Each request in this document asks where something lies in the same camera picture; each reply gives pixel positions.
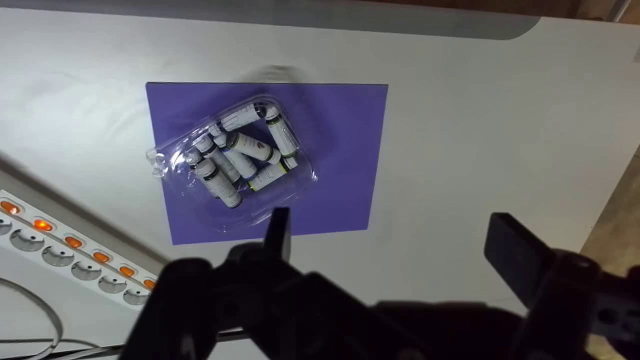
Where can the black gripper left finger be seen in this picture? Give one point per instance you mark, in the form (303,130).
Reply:
(276,240)

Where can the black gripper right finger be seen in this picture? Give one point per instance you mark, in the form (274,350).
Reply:
(517,255)

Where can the white cylinder tube lower right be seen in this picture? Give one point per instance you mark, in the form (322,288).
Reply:
(273,172)

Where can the white cylinder tube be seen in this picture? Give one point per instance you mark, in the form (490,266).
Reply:
(243,117)
(255,148)
(273,172)
(280,130)
(217,183)

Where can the clear plastic clamshell container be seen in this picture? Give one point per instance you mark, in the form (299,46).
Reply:
(175,158)

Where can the purple paper sheet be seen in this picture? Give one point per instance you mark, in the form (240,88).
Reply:
(339,126)

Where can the white cylinder tube centre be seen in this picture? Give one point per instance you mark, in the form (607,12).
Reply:
(255,148)

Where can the white cylinder tube lower left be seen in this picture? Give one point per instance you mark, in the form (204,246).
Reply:
(217,183)

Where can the white cylinder tube upper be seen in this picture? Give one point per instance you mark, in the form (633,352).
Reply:
(243,117)

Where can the white extension cord power strip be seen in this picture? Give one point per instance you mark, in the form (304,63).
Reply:
(61,249)

